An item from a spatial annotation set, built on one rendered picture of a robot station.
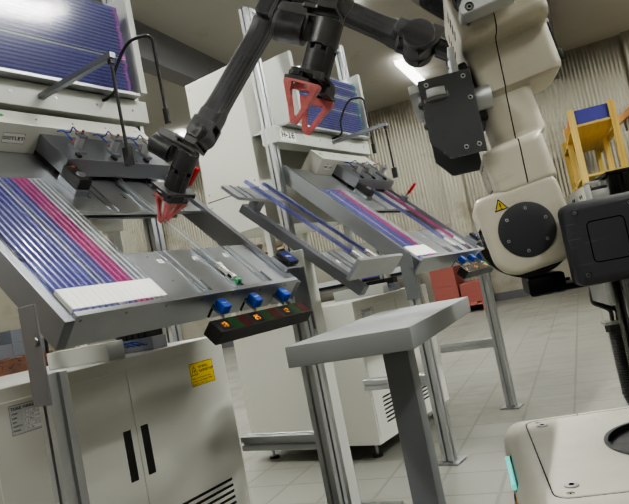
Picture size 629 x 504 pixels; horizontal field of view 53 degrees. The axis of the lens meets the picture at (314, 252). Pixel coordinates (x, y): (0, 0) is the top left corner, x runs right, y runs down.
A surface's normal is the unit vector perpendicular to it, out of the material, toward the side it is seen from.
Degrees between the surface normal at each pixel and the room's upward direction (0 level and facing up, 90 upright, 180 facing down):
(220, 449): 90
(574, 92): 90
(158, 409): 90
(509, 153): 90
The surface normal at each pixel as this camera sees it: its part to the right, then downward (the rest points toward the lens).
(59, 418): 0.80, -0.19
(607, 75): -0.39, 0.02
